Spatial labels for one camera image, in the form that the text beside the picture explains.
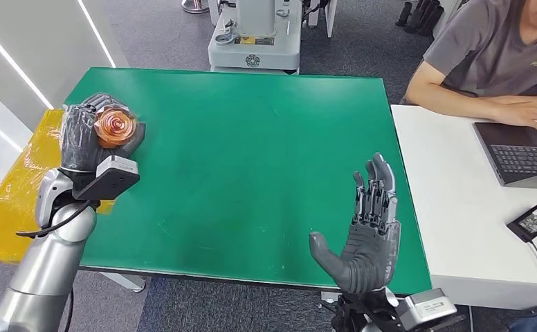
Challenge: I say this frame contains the white furniture legs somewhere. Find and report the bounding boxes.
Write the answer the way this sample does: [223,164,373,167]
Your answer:
[307,0,338,37]

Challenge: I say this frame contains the grey wheeled machine base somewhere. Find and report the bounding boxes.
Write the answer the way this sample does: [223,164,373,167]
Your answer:
[207,0,304,74]

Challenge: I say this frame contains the black external drive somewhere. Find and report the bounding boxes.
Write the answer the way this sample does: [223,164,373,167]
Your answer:
[507,205,537,244]

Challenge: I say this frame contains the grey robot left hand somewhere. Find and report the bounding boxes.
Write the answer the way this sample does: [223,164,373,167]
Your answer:
[60,93,147,174]

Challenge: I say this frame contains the grey laptop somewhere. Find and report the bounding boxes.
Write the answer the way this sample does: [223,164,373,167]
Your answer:
[473,120,537,191]

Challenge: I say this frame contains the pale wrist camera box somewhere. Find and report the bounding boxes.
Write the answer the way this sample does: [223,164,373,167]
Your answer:
[396,288,465,332]
[72,156,141,201]

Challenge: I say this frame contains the silver round stand base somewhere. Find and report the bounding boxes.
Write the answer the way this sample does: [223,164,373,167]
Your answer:
[181,0,210,14]

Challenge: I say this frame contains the person's right hand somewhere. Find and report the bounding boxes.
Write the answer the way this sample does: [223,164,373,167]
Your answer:
[493,101,537,138]

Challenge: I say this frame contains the white table leg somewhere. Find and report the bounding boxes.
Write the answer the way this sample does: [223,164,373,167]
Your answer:
[100,272,147,293]

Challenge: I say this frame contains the orange detergent bottle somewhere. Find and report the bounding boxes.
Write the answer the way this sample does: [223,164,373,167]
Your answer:
[93,106,137,150]

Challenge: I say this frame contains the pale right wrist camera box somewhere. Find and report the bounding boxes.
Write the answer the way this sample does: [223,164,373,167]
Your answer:
[396,288,465,332]

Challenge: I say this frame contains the black objects on floor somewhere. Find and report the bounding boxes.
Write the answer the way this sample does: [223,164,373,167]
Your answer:
[394,0,446,37]

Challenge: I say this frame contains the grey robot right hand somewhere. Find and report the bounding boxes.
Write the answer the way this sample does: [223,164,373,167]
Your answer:
[309,153,401,295]

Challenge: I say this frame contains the yellow taped cardboard box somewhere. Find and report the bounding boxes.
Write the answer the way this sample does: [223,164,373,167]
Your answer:
[0,109,116,266]

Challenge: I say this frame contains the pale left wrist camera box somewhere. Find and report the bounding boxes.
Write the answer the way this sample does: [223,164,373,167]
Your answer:
[72,156,141,201]

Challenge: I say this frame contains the person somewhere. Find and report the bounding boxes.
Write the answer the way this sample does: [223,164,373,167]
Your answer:
[405,0,537,138]

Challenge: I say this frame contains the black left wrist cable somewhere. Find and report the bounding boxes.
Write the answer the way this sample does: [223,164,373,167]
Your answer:
[15,200,93,239]

